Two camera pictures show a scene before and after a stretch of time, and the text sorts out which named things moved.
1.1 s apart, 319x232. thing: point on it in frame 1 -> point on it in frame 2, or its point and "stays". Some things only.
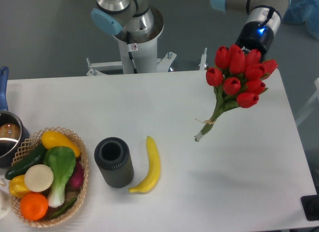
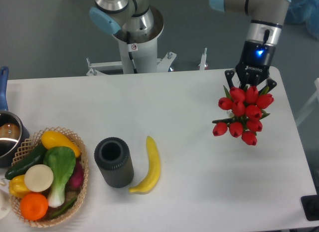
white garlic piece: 3,182 stays
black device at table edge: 310,206 stays
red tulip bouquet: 238,79 -> 246,107
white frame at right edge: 316,83 stays
